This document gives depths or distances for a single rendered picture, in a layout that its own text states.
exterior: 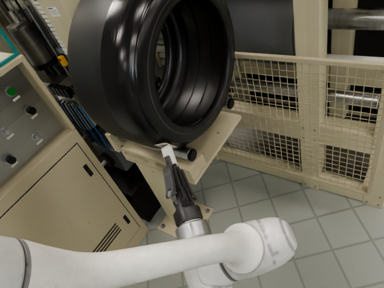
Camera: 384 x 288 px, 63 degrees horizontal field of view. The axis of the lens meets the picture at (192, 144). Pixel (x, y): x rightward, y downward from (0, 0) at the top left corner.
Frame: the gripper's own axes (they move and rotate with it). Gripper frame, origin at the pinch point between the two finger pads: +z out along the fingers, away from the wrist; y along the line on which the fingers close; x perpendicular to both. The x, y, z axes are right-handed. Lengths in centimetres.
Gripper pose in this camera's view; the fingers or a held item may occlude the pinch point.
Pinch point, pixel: (169, 157)
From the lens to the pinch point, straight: 92.2
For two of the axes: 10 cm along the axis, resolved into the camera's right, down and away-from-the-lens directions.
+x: 8.1, -4.7, -3.5
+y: 5.0, 2.5, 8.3
